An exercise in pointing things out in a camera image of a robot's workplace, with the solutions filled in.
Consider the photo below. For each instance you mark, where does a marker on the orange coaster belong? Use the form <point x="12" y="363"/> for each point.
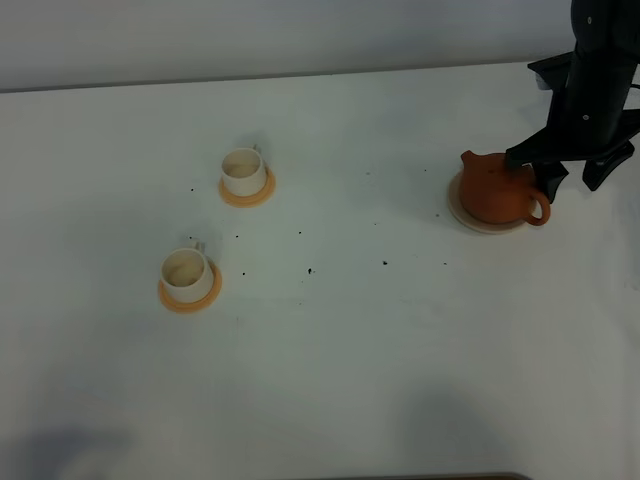
<point x="188" y="308"/>
<point x="249" y="201"/>

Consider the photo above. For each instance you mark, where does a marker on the near white teacup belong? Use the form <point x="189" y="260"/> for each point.
<point x="186" y="274"/>

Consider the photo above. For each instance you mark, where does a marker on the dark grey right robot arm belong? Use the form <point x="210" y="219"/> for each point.
<point x="600" y="25"/>

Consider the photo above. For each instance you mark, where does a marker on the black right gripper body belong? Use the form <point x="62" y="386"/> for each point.
<point x="586" y="120"/>

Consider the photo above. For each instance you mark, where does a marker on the brown clay teapot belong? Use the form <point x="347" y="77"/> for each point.
<point x="496" y="195"/>

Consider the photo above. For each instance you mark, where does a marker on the far white teacup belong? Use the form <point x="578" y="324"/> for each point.
<point x="244" y="172"/>

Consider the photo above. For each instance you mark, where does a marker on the near orange coaster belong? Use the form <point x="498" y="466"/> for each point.
<point x="188" y="308"/>

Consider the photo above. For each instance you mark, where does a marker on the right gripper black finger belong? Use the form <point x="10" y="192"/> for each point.
<point x="596" y="171"/>

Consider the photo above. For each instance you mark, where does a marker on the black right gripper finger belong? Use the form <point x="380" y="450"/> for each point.
<point x="544" y="152"/>

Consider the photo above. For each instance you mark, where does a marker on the beige round teapot saucer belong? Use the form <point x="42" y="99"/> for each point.
<point x="467" y="220"/>

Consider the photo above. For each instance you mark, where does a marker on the white teacup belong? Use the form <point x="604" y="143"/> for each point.
<point x="244" y="172"/>
<point x="186" y="274"/>

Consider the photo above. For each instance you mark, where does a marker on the far orange coaster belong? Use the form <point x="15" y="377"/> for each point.
<point x="249" y="201"/>

